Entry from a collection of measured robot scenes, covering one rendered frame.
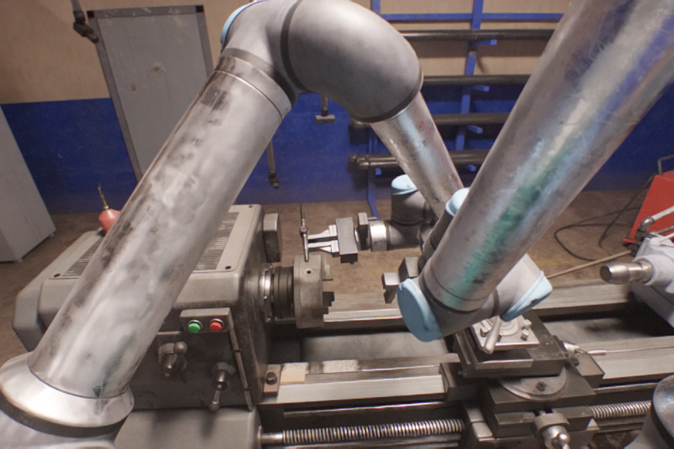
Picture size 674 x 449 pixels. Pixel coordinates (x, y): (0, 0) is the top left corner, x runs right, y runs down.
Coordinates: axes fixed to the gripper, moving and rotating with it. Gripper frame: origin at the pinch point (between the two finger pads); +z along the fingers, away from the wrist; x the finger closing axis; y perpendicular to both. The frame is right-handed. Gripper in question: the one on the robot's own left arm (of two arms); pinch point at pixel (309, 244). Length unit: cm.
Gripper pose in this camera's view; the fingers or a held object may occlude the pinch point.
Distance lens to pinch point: 102.9
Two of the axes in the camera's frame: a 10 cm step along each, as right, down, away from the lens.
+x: -1.0, -7.7, 6.3
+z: -9.9, 1.1, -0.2
